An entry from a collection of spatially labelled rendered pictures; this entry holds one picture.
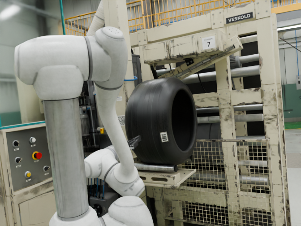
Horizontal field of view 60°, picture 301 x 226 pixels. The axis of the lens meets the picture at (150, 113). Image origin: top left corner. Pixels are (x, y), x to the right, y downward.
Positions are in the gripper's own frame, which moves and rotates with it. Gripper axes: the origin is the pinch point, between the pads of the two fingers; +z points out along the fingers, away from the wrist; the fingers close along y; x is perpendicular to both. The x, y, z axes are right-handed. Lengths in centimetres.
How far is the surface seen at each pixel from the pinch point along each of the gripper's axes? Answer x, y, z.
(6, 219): 31, 66, -46
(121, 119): -5.3, 33.4, 32.8
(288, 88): 122, -36, 966
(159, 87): -25.3, -6.5, 25.0
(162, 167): 25.4, -1.2, 21.0
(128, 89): -26, 27, 39
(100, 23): -83, 68, 74
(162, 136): 1.8, -10.3, 12.2
